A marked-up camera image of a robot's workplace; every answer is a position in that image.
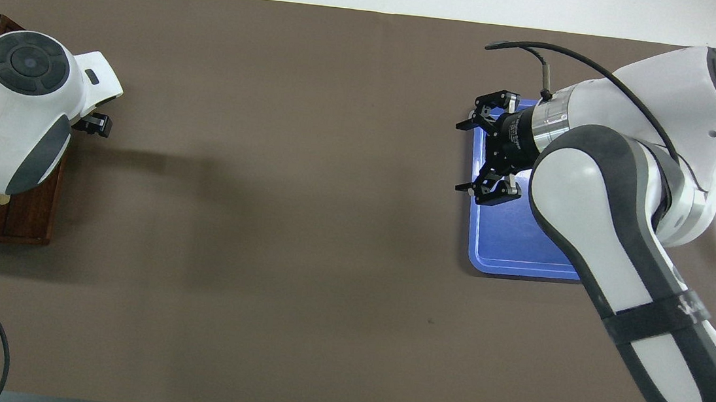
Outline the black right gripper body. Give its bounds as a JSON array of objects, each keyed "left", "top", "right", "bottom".
[{"left": 482, "top": 102, "right": 545, "bottom": 180}]

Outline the wooden drawer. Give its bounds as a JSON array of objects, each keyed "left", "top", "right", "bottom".
[{"left": 0, "top": 127, "right": 69, "bottom": 244}]

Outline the blue plastic tray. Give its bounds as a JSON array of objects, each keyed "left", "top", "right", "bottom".
[{"left": 456, "top": 94, "right": 598, "bottom": 285}]

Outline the brown table mat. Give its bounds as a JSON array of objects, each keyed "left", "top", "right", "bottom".
[{"left": 0, "top": 0, "right": 716, "bottom": 402}]

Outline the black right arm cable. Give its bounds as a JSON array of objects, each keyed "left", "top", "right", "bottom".
[{"left": 473, "top": 37, "right": 716, "bottom": 192}]

